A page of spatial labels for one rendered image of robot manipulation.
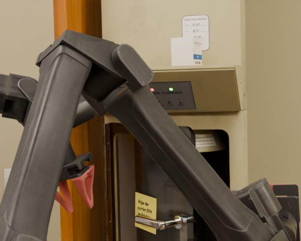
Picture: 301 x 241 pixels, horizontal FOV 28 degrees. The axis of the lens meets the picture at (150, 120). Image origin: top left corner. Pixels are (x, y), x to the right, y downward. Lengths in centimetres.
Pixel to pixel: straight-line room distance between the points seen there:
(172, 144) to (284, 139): 89
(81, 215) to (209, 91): 42
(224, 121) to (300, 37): 51
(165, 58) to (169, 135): 47
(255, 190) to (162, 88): 36
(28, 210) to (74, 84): 20
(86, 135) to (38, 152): 69
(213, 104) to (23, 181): 66
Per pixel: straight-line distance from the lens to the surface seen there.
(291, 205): 113
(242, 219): 96
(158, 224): 117
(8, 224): 70
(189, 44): 126
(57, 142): 77
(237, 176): 135
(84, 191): 114
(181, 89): 127
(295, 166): 177
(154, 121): 90
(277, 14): 177
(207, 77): 124
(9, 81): 117
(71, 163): 113
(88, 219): 146
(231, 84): 125
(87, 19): 147
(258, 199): 102
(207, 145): 139
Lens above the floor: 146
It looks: 3 degrees down
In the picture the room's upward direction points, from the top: 1 degrees counter-clockwise
